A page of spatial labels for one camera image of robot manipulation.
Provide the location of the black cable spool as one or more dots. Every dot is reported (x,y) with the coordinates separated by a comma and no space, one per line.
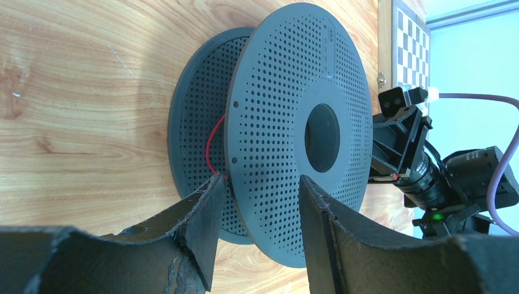
(264,106)

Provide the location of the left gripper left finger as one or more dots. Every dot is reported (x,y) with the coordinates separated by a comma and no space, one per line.
(171,252)

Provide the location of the wooden chessboard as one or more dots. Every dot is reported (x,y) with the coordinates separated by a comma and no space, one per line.
(403,45)

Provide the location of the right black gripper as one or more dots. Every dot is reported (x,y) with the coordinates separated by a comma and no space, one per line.
(399,158)

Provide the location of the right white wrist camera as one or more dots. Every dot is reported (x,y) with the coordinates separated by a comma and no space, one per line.
(405,96)

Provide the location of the right aluminium frame post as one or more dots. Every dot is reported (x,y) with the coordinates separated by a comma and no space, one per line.
(471,13)

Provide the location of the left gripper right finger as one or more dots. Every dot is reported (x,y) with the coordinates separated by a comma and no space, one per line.
(346,252)

